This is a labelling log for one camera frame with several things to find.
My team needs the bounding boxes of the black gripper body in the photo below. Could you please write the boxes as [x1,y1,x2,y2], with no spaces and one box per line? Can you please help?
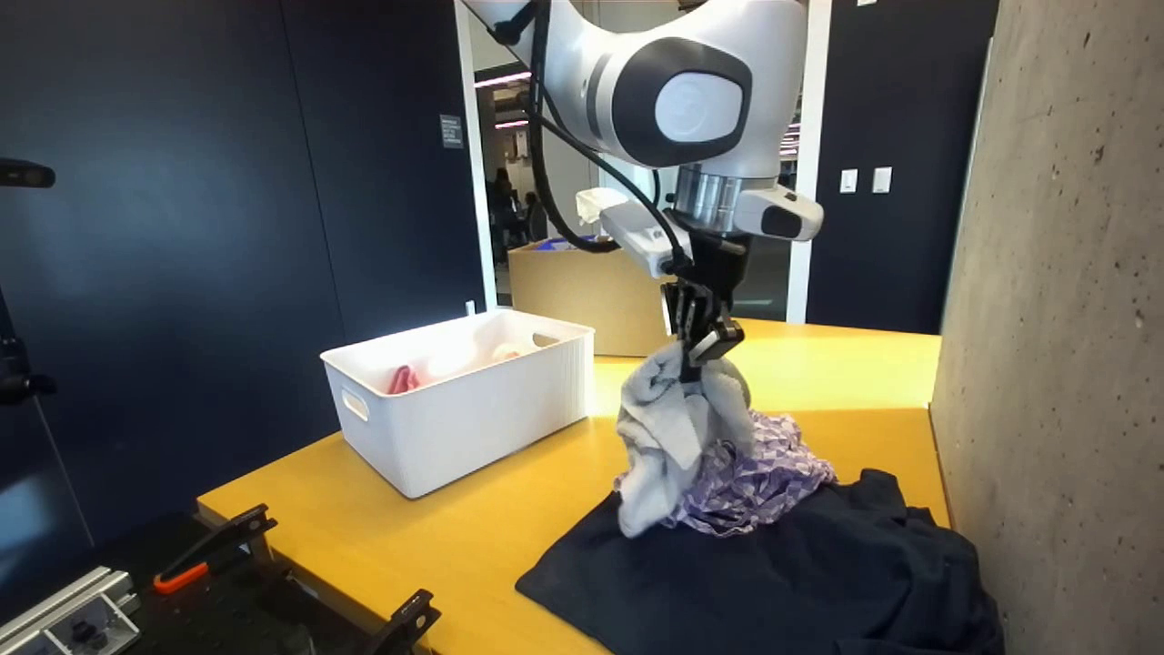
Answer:
[657,224,750,353]

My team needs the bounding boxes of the aluminium rail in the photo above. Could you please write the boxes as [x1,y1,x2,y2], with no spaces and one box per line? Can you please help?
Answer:
[0,560,146,655]

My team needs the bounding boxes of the orange handled black clamp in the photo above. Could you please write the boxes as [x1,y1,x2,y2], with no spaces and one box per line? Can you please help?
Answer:
[150,503,280,601]

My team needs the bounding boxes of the white ribbed plastic basket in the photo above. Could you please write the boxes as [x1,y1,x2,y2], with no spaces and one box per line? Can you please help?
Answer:
[317,304,600,503]

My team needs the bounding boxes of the navy blue garment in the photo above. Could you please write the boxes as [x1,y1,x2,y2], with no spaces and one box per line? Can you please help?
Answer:
[513,467,1007,655]

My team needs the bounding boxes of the pink and orange cloth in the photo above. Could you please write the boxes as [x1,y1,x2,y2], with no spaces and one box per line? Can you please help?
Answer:
[382,360,429,400]

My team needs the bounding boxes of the cardboard box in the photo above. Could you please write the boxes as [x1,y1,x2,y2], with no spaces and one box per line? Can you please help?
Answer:
[505,236,673,360]

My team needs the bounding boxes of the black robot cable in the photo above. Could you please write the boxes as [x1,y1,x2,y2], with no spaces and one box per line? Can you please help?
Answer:
[488,0,697,269]

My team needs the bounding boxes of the purple checkered cloth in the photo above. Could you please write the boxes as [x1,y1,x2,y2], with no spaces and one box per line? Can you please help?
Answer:
[663,411,840,541]

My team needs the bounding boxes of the cream knit towel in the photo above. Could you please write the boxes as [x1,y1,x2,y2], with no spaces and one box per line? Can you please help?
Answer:
[612,342,760,541]

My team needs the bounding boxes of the black bar clamp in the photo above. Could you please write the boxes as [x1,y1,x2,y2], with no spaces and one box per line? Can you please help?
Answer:
[362,584,444,655]

